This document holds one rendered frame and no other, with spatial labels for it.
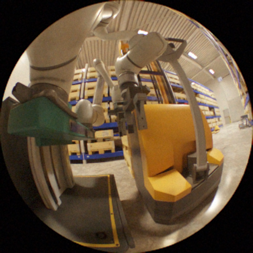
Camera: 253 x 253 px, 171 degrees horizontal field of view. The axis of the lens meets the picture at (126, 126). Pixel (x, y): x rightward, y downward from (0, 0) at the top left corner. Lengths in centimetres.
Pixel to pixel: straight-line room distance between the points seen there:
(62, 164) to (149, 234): 74
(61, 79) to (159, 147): 55
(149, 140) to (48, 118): 48
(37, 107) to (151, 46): 36
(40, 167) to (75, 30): 44
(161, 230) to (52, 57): 87
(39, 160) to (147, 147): 55
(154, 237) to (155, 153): 58
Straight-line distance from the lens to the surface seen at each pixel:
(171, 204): 53
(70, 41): 21
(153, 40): 35
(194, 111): 53
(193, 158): 64
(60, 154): 64
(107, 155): 258
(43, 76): 26
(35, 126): 17
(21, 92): 22
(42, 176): 44
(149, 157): 50
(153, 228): 72
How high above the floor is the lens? 63
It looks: 8 degrees up
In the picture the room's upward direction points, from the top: 7 degrees counter-clockwise
